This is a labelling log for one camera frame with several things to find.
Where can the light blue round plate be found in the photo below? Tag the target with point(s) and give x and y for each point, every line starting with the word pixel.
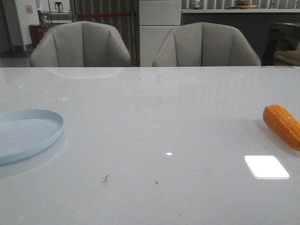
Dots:
pixel 26 133

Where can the orange toy corn cob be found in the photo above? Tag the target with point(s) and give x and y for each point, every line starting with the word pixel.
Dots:
pixel 283 124

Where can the right grey upholstered chair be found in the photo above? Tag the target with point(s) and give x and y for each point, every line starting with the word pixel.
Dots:
pixel 204 44

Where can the grey upholstered chair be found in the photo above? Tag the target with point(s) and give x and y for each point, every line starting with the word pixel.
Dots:
pixel 81 44
pixel 204 44

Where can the white cabinet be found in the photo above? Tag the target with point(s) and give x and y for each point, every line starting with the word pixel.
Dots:
pixel 156 18

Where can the left grey upholstered chair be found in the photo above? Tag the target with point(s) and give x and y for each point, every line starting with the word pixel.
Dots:
pixel 81 44

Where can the red barrier belt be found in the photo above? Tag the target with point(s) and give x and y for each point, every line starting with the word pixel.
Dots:
pixel 104 15

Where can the dark grey counter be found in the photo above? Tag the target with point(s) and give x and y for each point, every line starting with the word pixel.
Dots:
pixel 253 23

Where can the red trash bin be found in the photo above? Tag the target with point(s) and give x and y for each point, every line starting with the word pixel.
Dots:
pixel 36 34

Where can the fruit bowl on counter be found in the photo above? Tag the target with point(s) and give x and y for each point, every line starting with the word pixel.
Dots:
pixel 241 4

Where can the dark armchair at right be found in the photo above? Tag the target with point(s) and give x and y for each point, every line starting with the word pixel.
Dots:
pixel 281 37

